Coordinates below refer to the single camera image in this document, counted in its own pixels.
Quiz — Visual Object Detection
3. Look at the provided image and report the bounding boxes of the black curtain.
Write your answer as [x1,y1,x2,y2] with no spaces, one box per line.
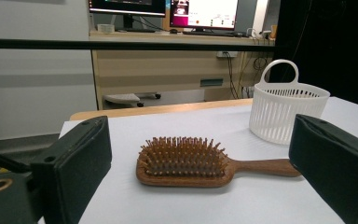
[269,0,358,110]

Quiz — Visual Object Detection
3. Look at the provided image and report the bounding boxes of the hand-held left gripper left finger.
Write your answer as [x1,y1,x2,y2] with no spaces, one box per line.
[30,115,113,224]

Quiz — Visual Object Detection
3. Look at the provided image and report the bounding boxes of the white power strip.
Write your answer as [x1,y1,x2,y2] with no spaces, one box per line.
[215,50,239,60]

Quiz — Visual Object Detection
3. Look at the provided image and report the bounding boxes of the white slotted plastic basket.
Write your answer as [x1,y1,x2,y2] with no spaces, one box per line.
[248,59,331,146]

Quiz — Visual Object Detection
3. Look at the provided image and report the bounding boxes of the bright screen computer monitor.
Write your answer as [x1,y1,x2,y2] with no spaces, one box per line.
[169,0,240,32]

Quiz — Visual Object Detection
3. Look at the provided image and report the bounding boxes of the white chair base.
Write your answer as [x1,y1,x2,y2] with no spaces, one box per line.
[103,91,162,108]

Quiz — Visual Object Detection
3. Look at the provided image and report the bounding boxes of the white table cover board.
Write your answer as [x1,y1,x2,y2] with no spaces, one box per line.
[37,96,358,224]

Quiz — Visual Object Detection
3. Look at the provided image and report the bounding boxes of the black horizontal frame bar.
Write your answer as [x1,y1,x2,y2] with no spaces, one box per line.
[0,37,278,52]

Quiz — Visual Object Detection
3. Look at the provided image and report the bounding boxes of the dark screen computer monitor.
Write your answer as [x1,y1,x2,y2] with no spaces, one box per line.
[88,0,168,34]

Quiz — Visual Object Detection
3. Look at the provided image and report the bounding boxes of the black desk cable bundle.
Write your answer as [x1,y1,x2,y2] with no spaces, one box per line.
[223,51,269,101]

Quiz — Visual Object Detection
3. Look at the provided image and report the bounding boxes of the light wooden desk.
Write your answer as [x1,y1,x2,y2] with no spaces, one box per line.
[88,29,276,110]

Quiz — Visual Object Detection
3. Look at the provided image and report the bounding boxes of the black keyboard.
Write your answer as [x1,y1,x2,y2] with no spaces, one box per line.
[182,29,247,38]

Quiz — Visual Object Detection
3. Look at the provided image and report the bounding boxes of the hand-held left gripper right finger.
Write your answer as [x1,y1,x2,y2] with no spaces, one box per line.
[288,113,358,224]

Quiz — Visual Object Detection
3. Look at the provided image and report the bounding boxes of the wooden paddle hairbrush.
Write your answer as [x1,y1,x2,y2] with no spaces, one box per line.
[135,135,302,189]

